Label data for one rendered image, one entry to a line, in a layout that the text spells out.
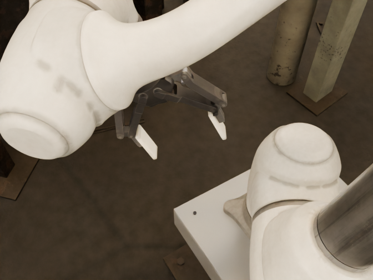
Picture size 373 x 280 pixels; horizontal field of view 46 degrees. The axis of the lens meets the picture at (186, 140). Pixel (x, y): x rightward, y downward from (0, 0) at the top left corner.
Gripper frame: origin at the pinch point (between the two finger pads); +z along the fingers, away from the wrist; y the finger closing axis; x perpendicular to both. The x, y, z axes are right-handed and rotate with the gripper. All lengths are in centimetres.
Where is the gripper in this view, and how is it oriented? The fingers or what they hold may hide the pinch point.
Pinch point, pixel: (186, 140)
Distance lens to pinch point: 78.4
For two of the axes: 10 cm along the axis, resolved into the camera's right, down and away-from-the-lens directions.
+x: -0.1, -7.7, 6.4
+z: 4.0, 5.8, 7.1
